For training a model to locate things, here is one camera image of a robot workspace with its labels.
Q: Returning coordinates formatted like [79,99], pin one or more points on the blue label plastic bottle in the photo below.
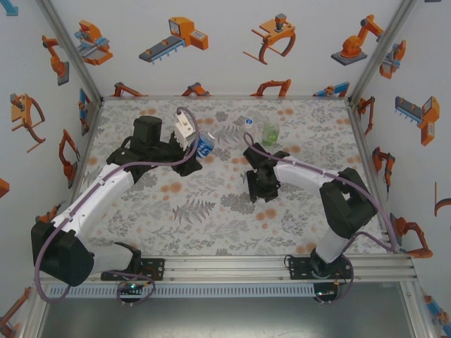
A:
[205,148]

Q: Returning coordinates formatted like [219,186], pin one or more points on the green label plastic bottle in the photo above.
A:
[270,134]

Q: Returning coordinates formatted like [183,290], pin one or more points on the clear unlabelled plastic bottle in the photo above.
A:
[251,129]

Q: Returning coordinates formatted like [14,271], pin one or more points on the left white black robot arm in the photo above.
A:
[95,193]

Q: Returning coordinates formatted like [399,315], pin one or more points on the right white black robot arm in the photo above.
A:
[349,207]

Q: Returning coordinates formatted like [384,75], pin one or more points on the floral patterned table cover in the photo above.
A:
[232,243]

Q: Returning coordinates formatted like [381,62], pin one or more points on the small green LED circuit board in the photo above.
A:
[325,293]
[129,287]

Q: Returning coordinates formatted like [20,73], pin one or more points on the grey metal sheet panel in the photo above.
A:
[225,317]

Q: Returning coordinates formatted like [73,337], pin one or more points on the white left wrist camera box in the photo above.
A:
[184,130]

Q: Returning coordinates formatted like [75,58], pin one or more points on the aluminium side frame rail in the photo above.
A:
[87,141]
[363,141]

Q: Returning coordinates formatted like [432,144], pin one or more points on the aluminium back frame rail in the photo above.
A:
[225,97]

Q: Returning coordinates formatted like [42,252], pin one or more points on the aluminium front frame rail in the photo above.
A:
[225,269]

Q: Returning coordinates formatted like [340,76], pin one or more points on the slanted aluminium corner post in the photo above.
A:
[379,53]
[72,53]

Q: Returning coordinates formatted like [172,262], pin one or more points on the aluminium lower frame leg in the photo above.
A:
[417,310]
[34,310]

